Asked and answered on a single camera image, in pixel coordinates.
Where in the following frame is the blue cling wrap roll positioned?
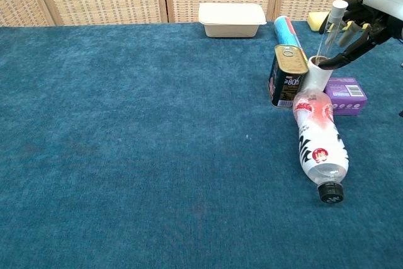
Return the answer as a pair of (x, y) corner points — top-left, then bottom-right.
(273, 15), (308, 59)

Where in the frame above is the gold lidded luncheon meat can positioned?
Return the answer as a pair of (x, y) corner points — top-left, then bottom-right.
(267, 44), (310, 110)

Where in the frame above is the small purple box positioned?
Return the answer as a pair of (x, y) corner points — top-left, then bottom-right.
(324, 76), (368, 116)

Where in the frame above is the blue table cloth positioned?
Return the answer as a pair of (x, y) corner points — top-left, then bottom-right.
(0, 20), (403, 269)

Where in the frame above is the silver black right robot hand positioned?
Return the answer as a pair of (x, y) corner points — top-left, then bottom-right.
(317, 0), (403, 71)

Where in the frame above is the white red plastic bottle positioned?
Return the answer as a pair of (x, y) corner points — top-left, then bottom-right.
(292, 88), (350, 204)

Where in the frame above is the beige lidded food container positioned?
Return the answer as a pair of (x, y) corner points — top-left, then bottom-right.
(198, 2), (268, 38)

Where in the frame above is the yellow sponge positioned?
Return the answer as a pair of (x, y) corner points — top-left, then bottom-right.
(307, 11), (331, 33)

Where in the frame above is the white paper roll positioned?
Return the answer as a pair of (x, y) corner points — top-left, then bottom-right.
(302, 55), (334, 93)

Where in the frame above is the glass test tube white cap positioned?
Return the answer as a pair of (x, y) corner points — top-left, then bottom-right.
(315, 0), (349, 62)

